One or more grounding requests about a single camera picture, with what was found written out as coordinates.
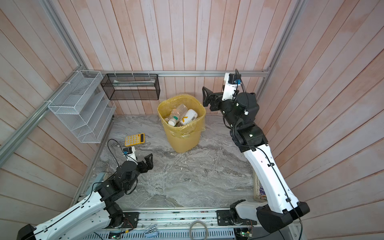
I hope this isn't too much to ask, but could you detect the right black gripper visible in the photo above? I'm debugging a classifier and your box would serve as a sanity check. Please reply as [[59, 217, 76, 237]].
[[204, 87, 242, 135]]

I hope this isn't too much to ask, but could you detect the clear bottle white label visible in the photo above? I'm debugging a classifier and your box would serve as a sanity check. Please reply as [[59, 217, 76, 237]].
[[179, 109, 198, 126]]

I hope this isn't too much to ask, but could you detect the clear bottle green ring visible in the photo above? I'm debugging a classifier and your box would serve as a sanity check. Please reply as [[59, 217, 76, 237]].
[[167, 103, 189, 127]]

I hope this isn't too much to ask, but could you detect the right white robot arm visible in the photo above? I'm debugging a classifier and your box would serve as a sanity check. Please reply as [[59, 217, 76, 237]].
[[202, 87, 310, 233]]

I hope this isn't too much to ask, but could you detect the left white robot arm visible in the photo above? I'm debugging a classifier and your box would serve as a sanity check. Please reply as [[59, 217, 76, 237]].
[[17, 154, 154, 240]]

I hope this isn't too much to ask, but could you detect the yellow plastic waste bin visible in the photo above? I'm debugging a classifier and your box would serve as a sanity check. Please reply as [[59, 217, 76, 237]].
[[158, 94, 206, 153]]

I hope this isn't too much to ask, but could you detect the yellow calculator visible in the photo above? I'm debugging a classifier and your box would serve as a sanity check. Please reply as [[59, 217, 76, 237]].
[[125, 133, 145, 147]]

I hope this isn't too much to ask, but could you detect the purple book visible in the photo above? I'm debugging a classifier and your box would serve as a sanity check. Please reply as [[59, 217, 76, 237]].
[[253, 172, 267, 202]]

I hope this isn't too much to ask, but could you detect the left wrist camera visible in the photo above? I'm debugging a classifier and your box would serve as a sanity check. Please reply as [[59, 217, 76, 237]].
[[123, 146, 138, 165]]

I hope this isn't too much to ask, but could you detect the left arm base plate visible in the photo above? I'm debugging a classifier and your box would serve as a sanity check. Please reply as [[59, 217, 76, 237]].
[[107, 212, 140, 229]]

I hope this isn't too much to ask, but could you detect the grey coiled cable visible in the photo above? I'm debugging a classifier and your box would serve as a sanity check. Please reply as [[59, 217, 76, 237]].
[[188, 220, 209, 240]]

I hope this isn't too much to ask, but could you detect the black wire mesh basket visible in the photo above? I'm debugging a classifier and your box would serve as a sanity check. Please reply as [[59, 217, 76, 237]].
[[101, 73, 161, 101]]

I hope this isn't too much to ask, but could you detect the white wire mesh shelf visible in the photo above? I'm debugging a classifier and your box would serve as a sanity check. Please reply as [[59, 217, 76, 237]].
[[49, 71, 116, 144]]

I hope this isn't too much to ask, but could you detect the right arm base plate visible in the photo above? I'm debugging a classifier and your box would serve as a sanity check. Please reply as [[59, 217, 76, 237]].
[[216, 209, 258, 227]]

